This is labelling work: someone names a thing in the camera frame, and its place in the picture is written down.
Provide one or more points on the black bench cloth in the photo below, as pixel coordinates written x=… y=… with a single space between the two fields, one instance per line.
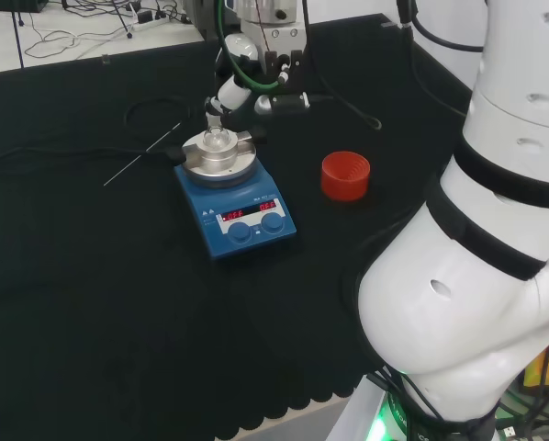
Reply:
x=95 y=285

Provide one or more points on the white power strip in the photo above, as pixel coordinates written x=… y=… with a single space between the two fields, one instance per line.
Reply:
x=149 y=20

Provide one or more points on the blue base heater steel plate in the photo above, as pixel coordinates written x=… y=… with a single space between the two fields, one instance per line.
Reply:
x=242 y=202

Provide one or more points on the thin steel probe rod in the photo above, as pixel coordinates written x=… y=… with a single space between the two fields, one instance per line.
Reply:
x=141 y=154

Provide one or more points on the black tripod leg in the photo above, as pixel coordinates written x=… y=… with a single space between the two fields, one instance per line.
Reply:
x=18 y=37

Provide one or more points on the clear tape piece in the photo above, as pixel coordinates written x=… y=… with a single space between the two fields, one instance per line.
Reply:
x=105 y=59

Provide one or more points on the yellow stop button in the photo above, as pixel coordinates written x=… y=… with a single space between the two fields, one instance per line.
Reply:
x=547 y=363

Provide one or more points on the red ribbed plastic cup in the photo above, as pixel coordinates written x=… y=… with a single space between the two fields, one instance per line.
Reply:
x=345 y=177

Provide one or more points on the clear round-bottom glass flask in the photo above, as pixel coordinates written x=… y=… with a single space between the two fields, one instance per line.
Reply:
x=216 y=135

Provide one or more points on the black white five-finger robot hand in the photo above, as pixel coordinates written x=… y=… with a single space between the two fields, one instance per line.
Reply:
x=234 y=92

